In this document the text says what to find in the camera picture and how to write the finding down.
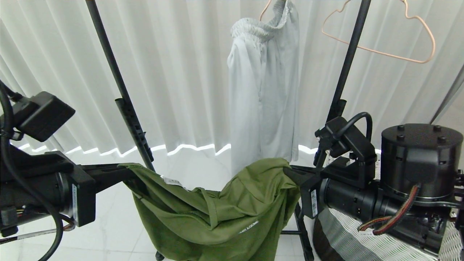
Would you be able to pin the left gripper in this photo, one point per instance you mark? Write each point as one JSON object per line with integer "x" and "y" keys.
{"x": 85, "y": 199}

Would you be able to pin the white laundry basket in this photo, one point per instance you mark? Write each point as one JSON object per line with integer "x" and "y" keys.
{"x": 348, "y": 239}

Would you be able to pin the pink clothes hanger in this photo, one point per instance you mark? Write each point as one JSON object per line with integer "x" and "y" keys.
{"x": 391, "y": 54}
{"x": 264, "y": 9}

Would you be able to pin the green garment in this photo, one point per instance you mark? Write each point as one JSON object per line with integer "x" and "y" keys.
{"x": 217, "y": 217}

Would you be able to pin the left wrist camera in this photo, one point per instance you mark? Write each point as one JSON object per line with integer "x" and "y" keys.
{"x": 43, "y": 116}

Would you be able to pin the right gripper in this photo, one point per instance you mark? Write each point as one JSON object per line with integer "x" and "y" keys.
{"x": 344, "y": 199}

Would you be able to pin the black clothes rack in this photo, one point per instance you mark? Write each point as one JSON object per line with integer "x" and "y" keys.
{"x": 123, "y": 98}

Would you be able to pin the white curtain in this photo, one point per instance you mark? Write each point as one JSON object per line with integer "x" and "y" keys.
{"x": 181, "y": 72}

